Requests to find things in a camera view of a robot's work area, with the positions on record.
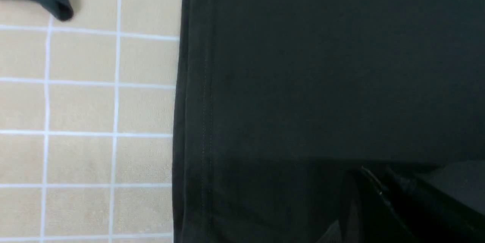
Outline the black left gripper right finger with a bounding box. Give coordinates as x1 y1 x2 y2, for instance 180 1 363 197
386 161 485 243

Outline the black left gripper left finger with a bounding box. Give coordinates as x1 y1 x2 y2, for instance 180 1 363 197
338 167 419 243

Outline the beige checkered table mat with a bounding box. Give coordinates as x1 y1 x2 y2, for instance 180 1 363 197
0 0 181 243

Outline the dark gray long-sleeve shirt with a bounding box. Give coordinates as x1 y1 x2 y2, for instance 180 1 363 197
28 0 484 243

